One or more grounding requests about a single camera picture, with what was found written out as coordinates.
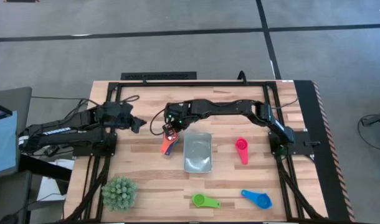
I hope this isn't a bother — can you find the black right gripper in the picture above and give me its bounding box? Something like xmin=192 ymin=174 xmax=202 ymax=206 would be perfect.
xmin=163 ymin=101 xmax=192 ymax=139

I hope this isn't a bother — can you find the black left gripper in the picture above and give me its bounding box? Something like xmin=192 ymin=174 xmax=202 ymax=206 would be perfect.
xmin=99 ymin=101 xmax=147 ymax=134

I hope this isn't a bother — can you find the green measuring cup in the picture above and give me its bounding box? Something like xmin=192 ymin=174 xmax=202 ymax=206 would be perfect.
xmin=191 ymin=193 xmax=221 ymax=209

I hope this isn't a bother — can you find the blue fabric panel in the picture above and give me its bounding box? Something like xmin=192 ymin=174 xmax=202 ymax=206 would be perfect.
xmin=0 ymin=111 xmax=19 ymax=179

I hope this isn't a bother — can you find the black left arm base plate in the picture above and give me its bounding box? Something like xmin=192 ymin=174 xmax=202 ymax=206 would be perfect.
xmin=72 ymin=133 xmax=118 ymax=157

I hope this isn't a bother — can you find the black metal table frame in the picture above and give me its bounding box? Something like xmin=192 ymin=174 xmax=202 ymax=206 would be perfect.
xmin=64 ymin=81 xmax=330 ymax=223

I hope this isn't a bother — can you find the orange measuring cup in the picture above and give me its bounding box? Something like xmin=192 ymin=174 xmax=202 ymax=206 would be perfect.
xmin=160 ymin=130 xmax=178 ymax=156

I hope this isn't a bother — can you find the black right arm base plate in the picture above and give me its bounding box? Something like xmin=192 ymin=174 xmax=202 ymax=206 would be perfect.
xmin=268 ymin=130 xmax=321 ymax=156

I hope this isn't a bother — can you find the white box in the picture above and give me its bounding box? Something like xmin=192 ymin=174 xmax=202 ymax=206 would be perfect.
xmin=37 ymin=158 xmax=74 ymax=203

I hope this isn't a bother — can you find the grey desk top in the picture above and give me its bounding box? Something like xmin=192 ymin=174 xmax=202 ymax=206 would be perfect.
xmin=0 ymin=86 xmax=33 ymax=180

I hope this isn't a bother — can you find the pink measuring cup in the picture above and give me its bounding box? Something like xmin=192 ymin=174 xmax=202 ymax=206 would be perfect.
xmin=235 ymin=138 xmax=249 ymax=166

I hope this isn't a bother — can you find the blue measuring cup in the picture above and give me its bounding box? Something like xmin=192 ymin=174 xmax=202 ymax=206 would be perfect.
xmin=240 ymin=189 xmax=273 ymax=210

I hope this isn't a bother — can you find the green spiky ball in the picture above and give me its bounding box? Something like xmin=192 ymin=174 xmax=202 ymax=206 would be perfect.
xmin=101 ymin=176 xmax=138 ymax=213

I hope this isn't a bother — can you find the grey plastic basket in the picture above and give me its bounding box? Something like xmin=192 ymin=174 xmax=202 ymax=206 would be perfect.
xmin=183 ymin=131 xmax=213 ymax=174

